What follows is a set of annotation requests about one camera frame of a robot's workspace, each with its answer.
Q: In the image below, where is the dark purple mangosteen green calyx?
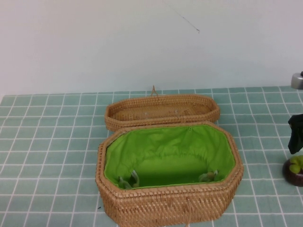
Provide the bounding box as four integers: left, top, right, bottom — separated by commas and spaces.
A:
283, 155, 303, 187

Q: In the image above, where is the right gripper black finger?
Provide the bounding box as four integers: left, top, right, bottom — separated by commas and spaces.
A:
287, 113, 303, 156

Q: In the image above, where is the woven rattan basket lid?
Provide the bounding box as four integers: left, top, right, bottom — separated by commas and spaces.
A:
105, 85, 220, 132

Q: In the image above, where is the green white checked tablecloth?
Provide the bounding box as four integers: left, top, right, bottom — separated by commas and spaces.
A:
0, 86, 303, 227

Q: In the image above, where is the woven rattan basket green lining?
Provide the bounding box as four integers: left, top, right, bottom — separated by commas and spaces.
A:
97, 121, 244, 227

